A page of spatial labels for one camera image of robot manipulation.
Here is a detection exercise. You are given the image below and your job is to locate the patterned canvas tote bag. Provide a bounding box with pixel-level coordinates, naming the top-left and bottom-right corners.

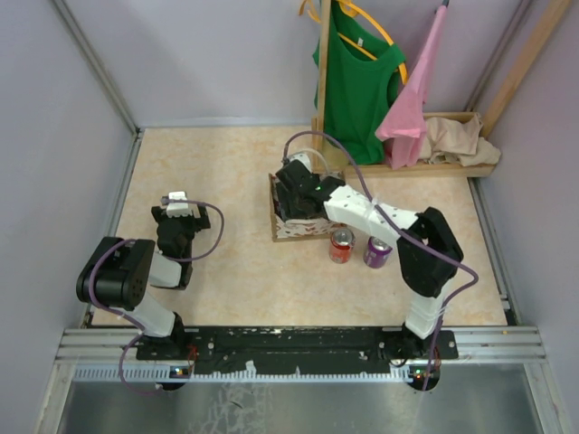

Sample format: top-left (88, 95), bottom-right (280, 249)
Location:
top-left (269, 148), bottom-right (345, 241)

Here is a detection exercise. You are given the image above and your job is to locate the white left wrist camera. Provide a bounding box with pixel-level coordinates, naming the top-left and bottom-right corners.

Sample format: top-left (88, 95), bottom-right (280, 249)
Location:
top-left (166, 191), bottom-right (193, 218)

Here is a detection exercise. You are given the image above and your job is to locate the pink shirt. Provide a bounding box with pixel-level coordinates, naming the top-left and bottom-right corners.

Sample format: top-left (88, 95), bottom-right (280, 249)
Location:
top-left (375, 1), bottom-right (449, 170)

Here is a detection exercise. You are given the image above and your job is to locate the yellow clothes hanger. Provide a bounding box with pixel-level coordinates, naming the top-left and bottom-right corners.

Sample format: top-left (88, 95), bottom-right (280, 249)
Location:
top-left (299, 0), bottom-right (409, 85)

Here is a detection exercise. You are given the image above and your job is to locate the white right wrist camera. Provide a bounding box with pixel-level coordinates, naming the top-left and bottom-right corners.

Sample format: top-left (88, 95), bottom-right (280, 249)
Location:
top-left (288, 152), bottom-right (312, 171)

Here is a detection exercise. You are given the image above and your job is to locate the leaning wooden beam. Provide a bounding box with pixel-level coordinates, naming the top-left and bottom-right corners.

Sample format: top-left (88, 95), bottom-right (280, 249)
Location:
top-left (481, 1), bottom-right (573, 137)

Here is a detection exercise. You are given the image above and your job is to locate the red soda can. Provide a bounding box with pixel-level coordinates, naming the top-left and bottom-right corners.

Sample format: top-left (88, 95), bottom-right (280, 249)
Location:
top-left (328, 227), bottom-right (356, 264)

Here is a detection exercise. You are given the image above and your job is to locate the beige crumpled cloth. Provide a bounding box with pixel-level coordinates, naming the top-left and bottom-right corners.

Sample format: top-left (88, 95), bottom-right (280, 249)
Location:
top-left (419, 114), bottom-right (501, 166)

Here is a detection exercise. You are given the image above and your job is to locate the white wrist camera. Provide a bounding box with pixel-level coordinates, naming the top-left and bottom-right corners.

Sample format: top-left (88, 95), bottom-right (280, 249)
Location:
top-left (288, 152), bottom-right (312, 171)
top-left (166, 191), bottom-right (193, 218)

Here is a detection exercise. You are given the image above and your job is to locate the silver purple can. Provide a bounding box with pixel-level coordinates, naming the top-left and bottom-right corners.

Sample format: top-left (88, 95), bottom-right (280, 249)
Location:
top-left (364, 237), bottom-right (393, 269)

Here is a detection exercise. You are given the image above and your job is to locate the wooden clothes rack frame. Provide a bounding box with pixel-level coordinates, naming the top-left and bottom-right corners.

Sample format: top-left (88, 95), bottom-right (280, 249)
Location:
top-left (299, 1), bottom-right (496, 177)

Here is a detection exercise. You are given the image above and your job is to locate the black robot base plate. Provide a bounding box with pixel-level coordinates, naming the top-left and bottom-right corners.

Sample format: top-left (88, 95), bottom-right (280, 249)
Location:
top-left (137, 326), bottom-right (458, 375)

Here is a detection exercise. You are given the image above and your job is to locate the green tank top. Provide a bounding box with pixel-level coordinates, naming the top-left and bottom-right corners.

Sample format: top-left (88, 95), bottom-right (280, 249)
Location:
top-left (324, 1), bottom-right (405, 165)

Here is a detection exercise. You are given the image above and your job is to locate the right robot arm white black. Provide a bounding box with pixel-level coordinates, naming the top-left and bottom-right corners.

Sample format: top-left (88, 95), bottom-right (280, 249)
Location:
top-left (275, 160), bottom-right (464, 358)

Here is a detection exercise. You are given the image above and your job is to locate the white slotted cable duct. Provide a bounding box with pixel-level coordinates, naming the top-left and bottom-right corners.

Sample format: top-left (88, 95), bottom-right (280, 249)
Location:
top-left (72, 362), bottom-right (426, 384)

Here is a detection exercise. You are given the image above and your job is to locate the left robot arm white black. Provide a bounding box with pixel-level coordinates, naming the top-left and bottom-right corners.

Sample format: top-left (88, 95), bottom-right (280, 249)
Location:
top-left (76, 200), bottom-right (218, 362)

